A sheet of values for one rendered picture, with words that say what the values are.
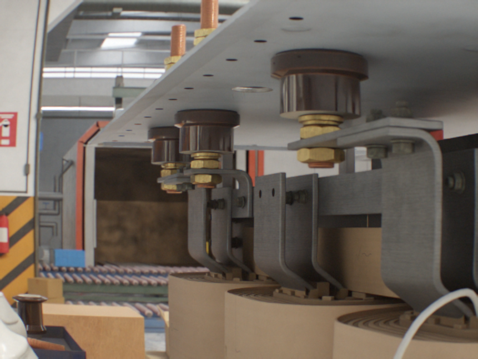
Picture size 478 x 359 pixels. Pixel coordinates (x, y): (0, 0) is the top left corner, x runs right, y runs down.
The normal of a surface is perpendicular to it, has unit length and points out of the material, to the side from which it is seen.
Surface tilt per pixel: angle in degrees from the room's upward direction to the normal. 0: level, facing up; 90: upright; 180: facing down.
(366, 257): 90
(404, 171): 90
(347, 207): 90
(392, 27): 180
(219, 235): 90
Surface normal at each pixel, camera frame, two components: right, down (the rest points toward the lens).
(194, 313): -0.82, -0.04
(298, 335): -0.61, -0.04
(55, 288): 0.94, 0.00
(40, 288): -0.35, -0.04
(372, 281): -0.96, -0.02
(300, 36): -0.01, 1.00
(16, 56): 0.26, -0.04
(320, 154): -0.08, -0.04
